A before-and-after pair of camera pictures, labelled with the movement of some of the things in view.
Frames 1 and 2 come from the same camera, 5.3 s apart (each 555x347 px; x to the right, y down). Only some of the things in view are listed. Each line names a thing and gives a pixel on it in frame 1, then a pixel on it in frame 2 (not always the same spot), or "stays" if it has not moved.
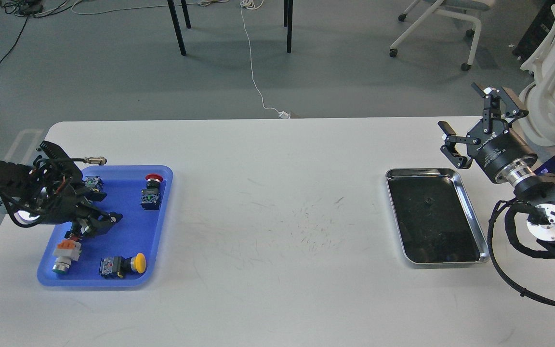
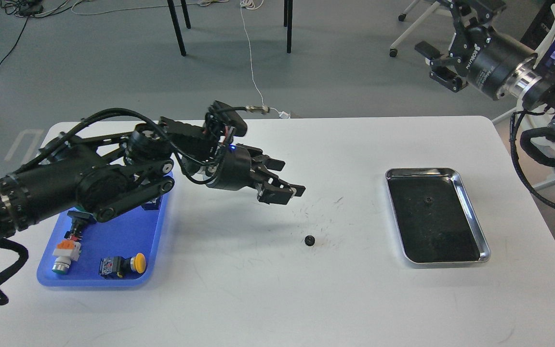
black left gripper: (67, 204) -> (235, 171)
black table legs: (178, 28) stays
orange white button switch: (66, 250) stays
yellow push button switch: (119, 266) stays
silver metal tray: (433, 219) stays
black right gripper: (500, 153) -> (491, 57)
